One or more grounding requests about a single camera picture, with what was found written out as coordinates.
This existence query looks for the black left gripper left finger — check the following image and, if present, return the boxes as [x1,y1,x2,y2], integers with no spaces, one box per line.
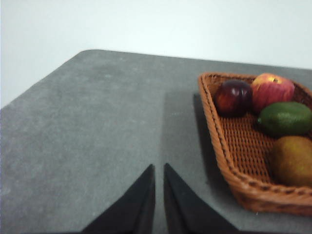
[81,163,156,234]

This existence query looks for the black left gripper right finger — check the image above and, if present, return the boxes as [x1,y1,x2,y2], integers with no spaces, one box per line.
[163,162,239,234]

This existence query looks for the brown wicker basket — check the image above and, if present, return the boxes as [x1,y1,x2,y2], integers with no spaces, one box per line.
[197,72,312,217]

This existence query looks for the dark purple plum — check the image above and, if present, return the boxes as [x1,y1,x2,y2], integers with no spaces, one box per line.
[214,79,254,118]

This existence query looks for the green lime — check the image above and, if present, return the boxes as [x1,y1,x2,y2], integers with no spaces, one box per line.
[257,101,312,136]

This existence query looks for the red apple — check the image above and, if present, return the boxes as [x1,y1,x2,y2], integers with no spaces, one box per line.
[251,73,295,114]

